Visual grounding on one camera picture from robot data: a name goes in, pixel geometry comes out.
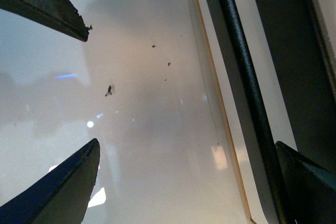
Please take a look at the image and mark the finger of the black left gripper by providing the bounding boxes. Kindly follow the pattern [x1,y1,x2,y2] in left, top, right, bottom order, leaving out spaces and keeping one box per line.
[1,0,92,42]

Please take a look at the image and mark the black braided cable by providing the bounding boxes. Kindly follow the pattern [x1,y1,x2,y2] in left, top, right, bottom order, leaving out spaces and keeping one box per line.
[211,0,294,224]

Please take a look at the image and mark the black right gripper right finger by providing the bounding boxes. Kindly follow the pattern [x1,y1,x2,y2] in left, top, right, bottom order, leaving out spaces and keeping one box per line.
[275,141,335,223]

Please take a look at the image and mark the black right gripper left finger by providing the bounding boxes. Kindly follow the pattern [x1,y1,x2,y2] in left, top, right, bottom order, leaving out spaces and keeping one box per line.
[1,138,100,223]

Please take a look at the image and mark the black table leg frame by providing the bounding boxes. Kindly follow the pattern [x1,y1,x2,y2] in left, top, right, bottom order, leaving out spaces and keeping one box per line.
[256,0,335,172]

